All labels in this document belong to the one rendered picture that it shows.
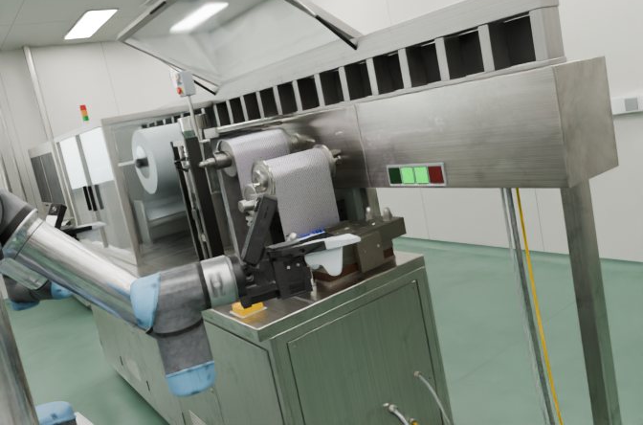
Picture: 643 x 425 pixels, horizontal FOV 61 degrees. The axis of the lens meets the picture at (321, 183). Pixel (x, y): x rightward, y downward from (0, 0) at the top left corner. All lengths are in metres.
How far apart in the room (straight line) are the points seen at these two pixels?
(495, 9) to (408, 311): 0.98
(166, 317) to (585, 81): 1.15
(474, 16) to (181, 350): 1.11
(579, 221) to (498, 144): 0.32
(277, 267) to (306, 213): 1.04
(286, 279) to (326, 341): 0.83
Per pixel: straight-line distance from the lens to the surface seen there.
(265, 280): 0.89
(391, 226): 1.87
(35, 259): 0.98
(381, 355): 1.84
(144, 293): 0.86
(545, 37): 1.44
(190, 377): 0.90
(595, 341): 1.79
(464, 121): 1.60
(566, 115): 1.46
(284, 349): 1.61
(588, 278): 1.71
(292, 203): 1.86
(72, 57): 7.43
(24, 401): 0.93
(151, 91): 7.61
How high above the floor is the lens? 1.45
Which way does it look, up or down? 8 degrees down
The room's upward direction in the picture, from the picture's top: 11 degrees counter-clockwise
